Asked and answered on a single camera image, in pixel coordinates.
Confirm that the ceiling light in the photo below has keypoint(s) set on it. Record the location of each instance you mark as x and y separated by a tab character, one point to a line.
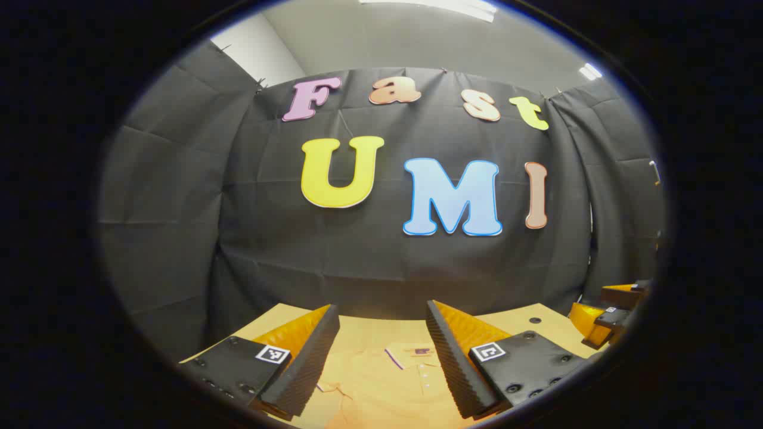
590	71

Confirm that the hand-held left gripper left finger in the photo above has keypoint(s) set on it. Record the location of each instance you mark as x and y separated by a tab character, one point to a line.
310	357

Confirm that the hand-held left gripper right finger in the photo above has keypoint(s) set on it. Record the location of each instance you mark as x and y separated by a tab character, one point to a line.
453	363

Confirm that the orange T-shirt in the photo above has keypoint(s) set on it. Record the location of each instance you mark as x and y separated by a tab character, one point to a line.
381	387

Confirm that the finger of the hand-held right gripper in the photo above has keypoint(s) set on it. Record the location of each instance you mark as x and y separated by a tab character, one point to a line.
623	295
587	325

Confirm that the black backdrop cloth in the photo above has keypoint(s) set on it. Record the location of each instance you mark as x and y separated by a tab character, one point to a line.
357	256

